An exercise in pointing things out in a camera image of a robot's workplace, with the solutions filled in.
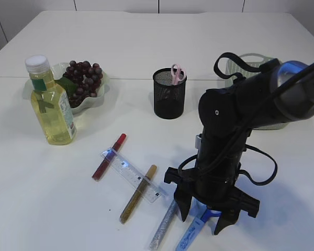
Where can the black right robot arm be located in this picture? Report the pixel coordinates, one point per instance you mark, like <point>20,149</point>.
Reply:
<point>277,93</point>

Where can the silver glitter glue pen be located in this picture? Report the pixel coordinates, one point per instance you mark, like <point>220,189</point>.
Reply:
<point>163,227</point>

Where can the yellow tea drink bottle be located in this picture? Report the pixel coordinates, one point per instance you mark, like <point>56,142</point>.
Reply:
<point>50,102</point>

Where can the purple artificial grape bunch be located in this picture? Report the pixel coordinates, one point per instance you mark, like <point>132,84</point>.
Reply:
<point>81,80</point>

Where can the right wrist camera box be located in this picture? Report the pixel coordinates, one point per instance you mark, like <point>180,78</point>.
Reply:
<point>198,141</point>

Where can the clear plastic ruler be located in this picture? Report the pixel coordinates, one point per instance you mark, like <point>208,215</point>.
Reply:
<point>134,176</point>

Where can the black mesh pen holder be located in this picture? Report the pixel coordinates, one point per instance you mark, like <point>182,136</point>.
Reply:
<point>168,99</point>

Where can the pink capped scissors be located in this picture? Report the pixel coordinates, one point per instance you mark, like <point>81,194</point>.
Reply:
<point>178,74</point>

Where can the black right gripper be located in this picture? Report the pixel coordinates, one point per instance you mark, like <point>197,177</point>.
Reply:
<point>210,177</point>

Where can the red glitter glue pen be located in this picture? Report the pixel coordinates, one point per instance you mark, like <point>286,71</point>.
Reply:
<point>108,158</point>

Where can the gold glitter glue pen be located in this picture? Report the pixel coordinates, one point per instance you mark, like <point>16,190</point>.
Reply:
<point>137,195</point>

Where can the blue capped scissors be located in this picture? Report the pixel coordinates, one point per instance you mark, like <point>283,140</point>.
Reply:
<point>199,221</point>

